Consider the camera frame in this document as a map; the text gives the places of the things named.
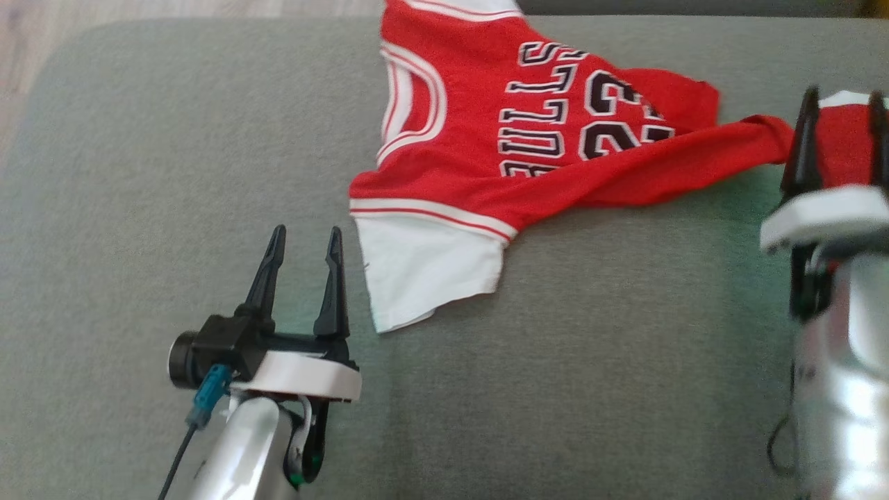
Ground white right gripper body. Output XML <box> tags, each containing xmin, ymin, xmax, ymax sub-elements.
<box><xmin>760</xmin><ymin>185</ymin><xmax>889</xmax><ymax>254</ymax></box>

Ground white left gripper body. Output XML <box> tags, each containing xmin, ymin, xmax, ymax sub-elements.
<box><xmin>231</xmin><ymin>332</ymin><xmax>363</xmax><ymax>403</ymax></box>

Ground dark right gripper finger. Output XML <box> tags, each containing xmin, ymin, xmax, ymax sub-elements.
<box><xmin>781</xmin><ymin>86</ymin><xmax>823</xmax><ymax>199</ymax></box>
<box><xmin>868</xmin><ymin>90</ymin><xmax>889</xmax><ymax>188</ymax></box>

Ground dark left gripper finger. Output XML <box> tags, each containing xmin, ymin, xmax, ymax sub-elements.
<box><xmin>236</xmin><ymin>224</ymin><xmax>287</xmax><ymax>333</ymax></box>
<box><xmin>314</xmin><ymin>226</ymin><xmax>350</xmax><ymax>340</ymax></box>

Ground red white-striped shorts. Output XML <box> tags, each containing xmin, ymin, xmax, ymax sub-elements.
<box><xmin>818</xmin><ymin>90</ymin><xmax>877</xmax><ymax>190</ymax></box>

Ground red white basketball jersey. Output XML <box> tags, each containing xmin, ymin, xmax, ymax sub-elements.
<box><xmin>349</xmin><ymin>0</ymin><xmax>797</xmax><ymax>334</ymax></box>

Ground grey sofa back cushion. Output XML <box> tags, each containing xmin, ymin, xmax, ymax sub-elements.
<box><xmin>517</xmin><ymin>0</ymin><xmax>862</xmax><ymax>18</ymax></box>

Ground grey sofa seat cushion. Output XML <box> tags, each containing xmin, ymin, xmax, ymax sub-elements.
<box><xmin>0</xmin><ymin>15</ymin><xmax>889</xmax><ymax>500</ymax></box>

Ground left teal plug black cable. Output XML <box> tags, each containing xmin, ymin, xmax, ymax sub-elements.
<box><xmin>158</xmin><ymin>364</ymin><xmax>233</xmax><ymax>500</ymax></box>

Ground teal plug black cable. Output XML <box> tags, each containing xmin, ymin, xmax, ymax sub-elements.
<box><xmin>767</xmin><ymin>361</ymin><xmax>801</xmax><ymax>480</ymax></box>
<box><xmin>158</xmin><ymin>364</ymin><xmax>233</xmax><ymax>500</ymax></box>

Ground right teal plug black cable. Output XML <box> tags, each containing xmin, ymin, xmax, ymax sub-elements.
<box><xmin>767</xmin><ymin>361</ymin><xmax>801</xmax><ymax>480</ymax></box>

